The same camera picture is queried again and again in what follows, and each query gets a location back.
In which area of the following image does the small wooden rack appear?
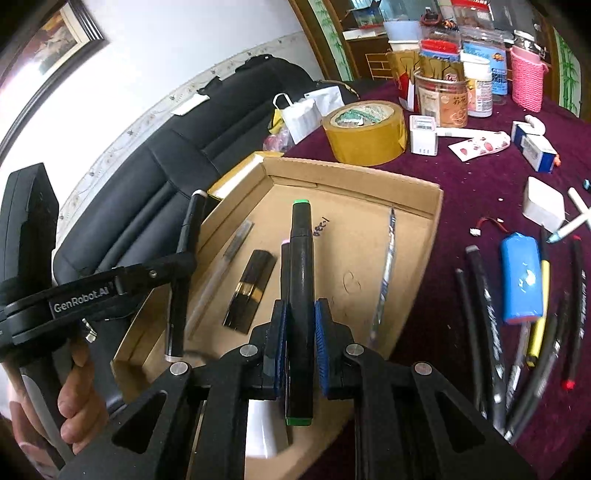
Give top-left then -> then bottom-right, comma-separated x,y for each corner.
365,52 -> 393,80

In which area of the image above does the thick white marker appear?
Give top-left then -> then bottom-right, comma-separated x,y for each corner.
567,186 -> 591,214

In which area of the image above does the black marker grey cap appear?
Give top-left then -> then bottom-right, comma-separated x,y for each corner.
465,246 -> 507,418

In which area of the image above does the yellow pen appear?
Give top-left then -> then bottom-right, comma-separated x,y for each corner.
526,225 -> 553,368

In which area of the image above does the maroon velvet tablecloth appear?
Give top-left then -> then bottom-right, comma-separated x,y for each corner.
277,78 -> 591,480

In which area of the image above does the large clear jar blue label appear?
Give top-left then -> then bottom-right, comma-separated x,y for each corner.
450,0 -> 509,97

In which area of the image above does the clear jar orange label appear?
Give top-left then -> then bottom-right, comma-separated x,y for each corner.
413,69 -> 469,128

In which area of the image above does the frosted clear gel pen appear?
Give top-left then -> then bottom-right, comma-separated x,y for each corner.
184,220 -> 256,344

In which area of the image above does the small white box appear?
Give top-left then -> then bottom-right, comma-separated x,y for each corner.
409,114 -> 438,156

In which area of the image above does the brown packing tape roll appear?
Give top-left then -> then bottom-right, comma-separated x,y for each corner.
322,99 -> 408,165

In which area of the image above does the white folded cloth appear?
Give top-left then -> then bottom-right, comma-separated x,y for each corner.
172,93 -> 209,117

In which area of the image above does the black leather sofa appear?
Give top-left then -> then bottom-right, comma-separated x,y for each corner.
51,54 -> 361,287

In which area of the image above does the person's left hand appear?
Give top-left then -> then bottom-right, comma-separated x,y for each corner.
56,355 -> 110,421

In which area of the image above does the dark framed picture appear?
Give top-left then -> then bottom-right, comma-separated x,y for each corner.
0,0 -> 109,153

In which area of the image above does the shallow cardboard tray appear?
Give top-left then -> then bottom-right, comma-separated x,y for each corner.
111,151 -> 445,480

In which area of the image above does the white paper bag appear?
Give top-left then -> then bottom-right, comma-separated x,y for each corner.
272,85 -> 345,144

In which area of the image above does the black gel pen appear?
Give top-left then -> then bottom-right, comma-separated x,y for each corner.
504,292 -> 572,441
517,302 -> 561,416

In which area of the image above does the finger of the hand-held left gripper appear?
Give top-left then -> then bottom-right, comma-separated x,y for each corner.
115,255 -> 197,296

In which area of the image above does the white power adapter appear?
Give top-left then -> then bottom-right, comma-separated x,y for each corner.
523,176 -> 567,232

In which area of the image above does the slim black pen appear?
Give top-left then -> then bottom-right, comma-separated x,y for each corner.
454,268 -> 488,418

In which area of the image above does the white cream tube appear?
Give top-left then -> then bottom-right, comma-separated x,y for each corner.
436,128 -> 512,155

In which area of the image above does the black gold lipstick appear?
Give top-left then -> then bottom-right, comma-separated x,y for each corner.
222,250 -> 278,332

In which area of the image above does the blue and white box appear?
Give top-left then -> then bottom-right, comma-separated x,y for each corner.
511,121 -> 559,174

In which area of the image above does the black marker white cap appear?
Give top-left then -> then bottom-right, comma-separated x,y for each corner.
165,189 -> 207,363

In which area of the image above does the blue patterned pen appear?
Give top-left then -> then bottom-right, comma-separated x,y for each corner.
368,207 -> 399,346

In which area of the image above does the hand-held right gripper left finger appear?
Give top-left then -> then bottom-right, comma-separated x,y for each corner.
58,298 -> 291,480

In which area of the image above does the white and light-blue cup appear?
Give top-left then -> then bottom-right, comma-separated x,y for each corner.
383,19 -> 423,52

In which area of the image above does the white plastic jar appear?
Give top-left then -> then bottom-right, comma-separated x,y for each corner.
462,55 -> 495,117

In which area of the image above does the gold carton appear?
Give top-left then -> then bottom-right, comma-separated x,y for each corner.
385,50 -> 423,112

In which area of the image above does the black marker green cap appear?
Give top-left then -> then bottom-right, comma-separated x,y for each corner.
283,198 -> 317,426

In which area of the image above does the thin white pen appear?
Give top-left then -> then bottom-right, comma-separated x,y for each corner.
546,213 -> 591,244

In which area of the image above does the thin clear pen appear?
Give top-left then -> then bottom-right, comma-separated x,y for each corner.
507,322 -> 532,409

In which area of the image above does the black marker red cap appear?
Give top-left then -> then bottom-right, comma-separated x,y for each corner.
564,236 -> 585,389

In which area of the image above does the pink knit-covered bottle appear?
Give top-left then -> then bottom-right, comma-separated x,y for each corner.
509,30 -> 550,114

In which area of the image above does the wooden cabinet with bamboo panels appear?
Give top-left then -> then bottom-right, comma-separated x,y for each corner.
288,0 -> 591,116

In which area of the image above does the white sachet red print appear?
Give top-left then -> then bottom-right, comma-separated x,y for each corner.
449,141 -> 485,162

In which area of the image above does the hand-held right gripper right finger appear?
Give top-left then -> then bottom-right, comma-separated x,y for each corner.
314,298 -> 539,480

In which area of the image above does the red-lidded jar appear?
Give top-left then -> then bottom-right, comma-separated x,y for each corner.
418,39 -> 462,77

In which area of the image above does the blue battery pack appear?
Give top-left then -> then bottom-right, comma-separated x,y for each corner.
470,216 -> 544,325

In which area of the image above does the yellow plastic bag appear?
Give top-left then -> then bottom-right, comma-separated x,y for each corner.
264,108 -> 295,152

